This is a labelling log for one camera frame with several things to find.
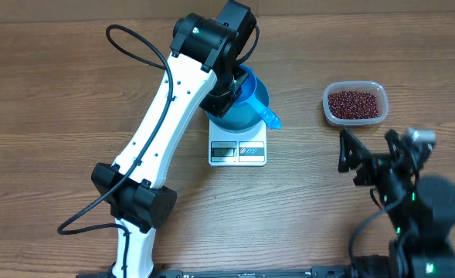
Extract blue plastic measuring scoop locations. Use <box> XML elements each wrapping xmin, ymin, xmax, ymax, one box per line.
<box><xmin>236</xmin><ymin>66</ymin><xmax>282</xmax><ymax>130</ymax></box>

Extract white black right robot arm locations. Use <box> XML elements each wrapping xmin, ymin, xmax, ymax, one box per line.
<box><xmin>338</xmin><ymin>128</ymin><xmax>455</xmax><ymax>277</ymax></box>

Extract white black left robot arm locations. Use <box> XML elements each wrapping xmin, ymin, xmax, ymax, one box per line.
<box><xmin>91</xmin><ymin>1</ymin><xmax>257</xmax><ymax>277</ymax></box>

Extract teal metal bowl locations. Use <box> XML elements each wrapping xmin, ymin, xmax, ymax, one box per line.
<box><xmin>206</xmin><ymin>77</ymin><xmax>270</xmax><ymax>131</ymax></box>

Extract white digital kitchen scale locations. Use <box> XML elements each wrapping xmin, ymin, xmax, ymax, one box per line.
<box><xmin>208</xmin><ymin>115</ymin><xmax>267</xmax><ymax>167</ymax></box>

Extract red adzuki beans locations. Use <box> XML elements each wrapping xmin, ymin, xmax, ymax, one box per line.
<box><xmin>328</xmin><ymin>91</ymin><xmax>379</xmax><ymax>120</ymax></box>

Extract clear plastic container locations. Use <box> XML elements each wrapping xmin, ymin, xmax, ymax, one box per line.
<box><xmin>322</xmin><ymin>80</ymin><xmax>389</xmax><ymax>127</ymax></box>

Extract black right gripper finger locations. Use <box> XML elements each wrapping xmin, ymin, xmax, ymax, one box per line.
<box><xmin>384</xmin><ymin>129</ymin><xmax>408</xmax><ymax>162</ymax></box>
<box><xmin>338</xmin><ymin>128</ymin><xmax>371</xmax><ymax>173</ymax></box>

